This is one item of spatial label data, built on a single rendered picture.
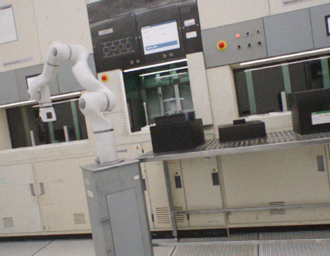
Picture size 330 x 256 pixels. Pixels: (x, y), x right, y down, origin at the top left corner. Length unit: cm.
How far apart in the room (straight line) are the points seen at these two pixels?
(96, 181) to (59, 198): 127
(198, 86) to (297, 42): 73
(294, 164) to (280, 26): 97
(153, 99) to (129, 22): 109
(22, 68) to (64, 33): 50
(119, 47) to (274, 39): 117
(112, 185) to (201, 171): 89
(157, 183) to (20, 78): 150
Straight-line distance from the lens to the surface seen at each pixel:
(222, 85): 245
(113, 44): 271
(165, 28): 258
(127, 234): 195
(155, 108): 350
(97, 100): 188
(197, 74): 243
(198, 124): 215
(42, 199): 317
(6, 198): 341
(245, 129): 208
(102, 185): 184
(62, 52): 208
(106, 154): 191
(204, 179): 254
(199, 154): 187
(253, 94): 289
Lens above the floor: 102
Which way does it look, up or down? 3 degrees down
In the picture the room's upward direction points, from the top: 8 degrees counter-clockwise
